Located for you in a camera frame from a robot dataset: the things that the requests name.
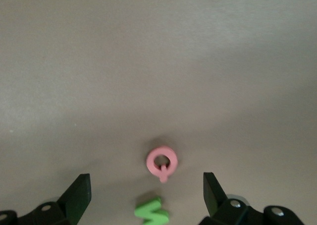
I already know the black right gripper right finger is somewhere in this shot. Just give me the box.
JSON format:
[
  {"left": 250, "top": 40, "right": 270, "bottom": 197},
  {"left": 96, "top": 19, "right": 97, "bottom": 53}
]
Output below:
[{"left": 199, "top": 172, "right": 304, "bottom": 225}]

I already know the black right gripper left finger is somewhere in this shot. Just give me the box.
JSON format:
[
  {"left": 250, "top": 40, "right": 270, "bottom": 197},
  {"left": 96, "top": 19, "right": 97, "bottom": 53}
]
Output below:
[{"left": 0, "top": 173, "right": 92, "bottom": 225}]

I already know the green letter N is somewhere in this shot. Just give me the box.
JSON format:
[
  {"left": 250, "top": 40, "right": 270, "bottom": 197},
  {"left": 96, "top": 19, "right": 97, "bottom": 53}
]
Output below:
[{"left": 134, "top": 196, "right": 170, "bottom": 225}]

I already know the pink foam letter Q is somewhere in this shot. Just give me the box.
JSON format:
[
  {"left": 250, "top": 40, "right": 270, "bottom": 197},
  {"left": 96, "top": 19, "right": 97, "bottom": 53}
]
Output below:
[{"left": 146, "top": 147, "right": 178, "bottom": 184}]

